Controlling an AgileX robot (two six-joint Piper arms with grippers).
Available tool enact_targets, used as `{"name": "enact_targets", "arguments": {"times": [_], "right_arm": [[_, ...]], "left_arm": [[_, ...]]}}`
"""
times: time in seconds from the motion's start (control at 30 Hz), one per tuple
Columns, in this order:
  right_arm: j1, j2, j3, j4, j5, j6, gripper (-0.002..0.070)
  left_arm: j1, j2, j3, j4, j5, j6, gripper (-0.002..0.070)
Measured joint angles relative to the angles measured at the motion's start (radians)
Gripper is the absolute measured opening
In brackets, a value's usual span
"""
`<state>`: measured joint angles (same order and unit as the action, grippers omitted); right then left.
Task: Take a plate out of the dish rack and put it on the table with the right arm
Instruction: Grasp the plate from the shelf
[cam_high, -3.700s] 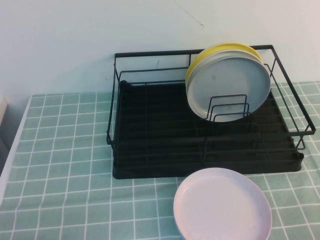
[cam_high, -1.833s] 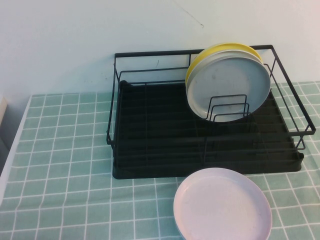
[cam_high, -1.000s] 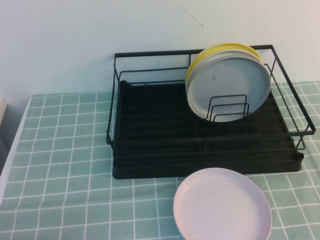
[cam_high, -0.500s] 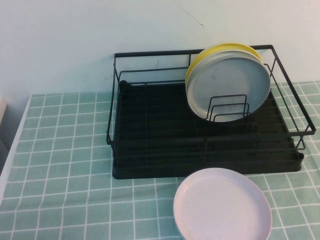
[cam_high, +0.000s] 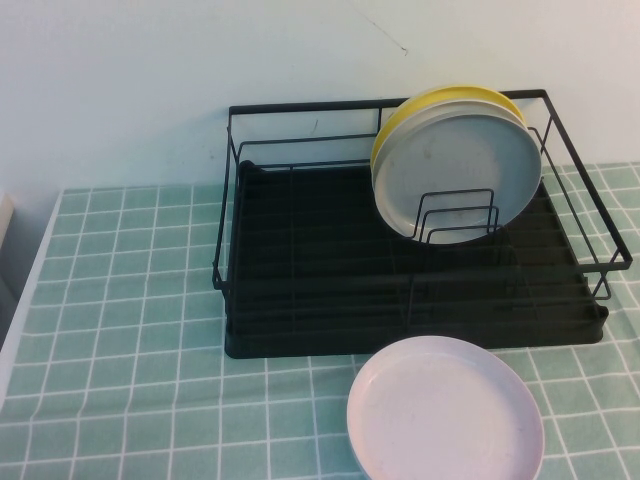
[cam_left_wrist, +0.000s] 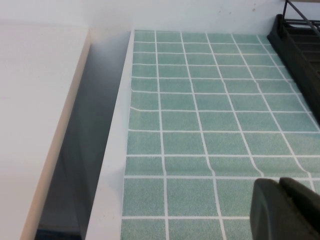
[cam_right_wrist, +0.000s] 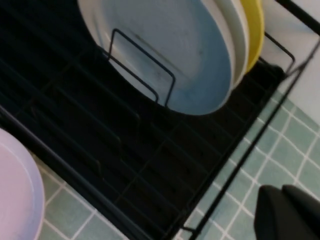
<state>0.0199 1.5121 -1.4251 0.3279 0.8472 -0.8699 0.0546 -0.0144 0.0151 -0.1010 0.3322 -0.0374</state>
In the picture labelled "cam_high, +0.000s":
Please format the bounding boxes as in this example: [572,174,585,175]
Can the grey-blue plate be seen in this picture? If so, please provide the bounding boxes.
[372,112,543,246]

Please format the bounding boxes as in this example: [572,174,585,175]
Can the pink plate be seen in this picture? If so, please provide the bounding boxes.
[346,334,546,480]

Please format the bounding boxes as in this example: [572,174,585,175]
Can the black plastic drip tray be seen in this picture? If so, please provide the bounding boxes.
[223,159,611,359]

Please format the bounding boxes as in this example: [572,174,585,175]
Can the green checked tablecloth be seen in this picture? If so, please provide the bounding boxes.
[0,162,640,480]

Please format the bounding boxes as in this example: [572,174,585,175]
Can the cream side table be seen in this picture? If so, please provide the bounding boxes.
[0,194,18,254]

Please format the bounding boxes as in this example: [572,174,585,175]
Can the black wire dish rack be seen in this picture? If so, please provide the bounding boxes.
[212,88,630,326]

